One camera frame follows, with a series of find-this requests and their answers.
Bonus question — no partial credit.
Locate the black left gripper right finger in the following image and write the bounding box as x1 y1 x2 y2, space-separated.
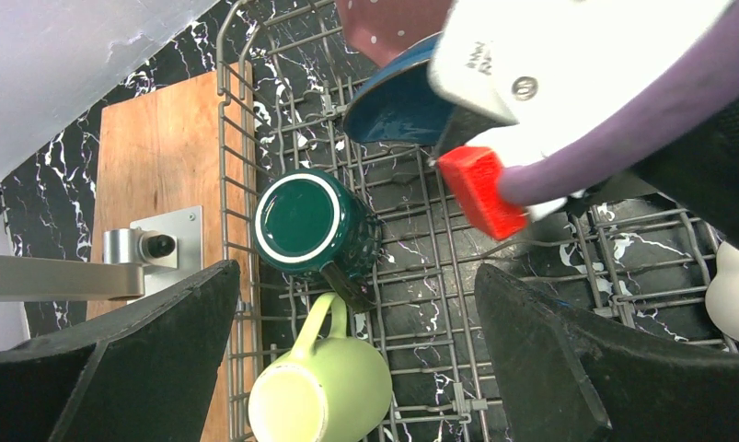
474 263 739 441

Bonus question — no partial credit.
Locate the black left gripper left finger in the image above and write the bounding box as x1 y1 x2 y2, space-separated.
0 260 240 441

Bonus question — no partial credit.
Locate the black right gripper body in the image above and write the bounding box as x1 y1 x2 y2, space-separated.
563 85 739 254

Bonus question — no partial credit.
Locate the pink patterned bowl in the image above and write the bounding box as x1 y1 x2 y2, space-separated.
705 241 739 342

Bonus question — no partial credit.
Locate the light green ceramic mug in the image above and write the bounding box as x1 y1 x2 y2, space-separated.
248 292 393 441

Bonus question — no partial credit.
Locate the dark green glossy mug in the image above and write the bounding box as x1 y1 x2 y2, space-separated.
251 169 382 312

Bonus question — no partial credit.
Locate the dark blue plate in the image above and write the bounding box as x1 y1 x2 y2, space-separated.
342 33 455 145

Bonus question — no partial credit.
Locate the pink polka dot plate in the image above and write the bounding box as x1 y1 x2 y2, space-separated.
335 0 452 67

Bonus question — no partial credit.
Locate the grey wire dish rack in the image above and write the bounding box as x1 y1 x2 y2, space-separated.
215 1 739 441

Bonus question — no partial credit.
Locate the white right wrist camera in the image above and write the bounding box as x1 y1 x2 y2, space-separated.
428 1 738 239

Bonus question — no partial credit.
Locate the wooden board with bracket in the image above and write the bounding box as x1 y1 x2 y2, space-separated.
94 64 259 441

